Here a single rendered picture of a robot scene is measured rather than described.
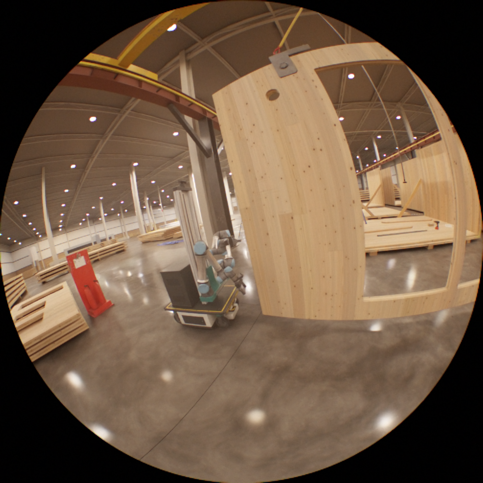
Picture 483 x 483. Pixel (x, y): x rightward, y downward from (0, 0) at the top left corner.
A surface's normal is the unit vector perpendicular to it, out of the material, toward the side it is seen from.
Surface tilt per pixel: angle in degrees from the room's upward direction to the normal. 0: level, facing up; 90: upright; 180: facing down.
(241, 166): 90
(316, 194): 90
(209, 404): 0
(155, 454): 0
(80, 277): 90
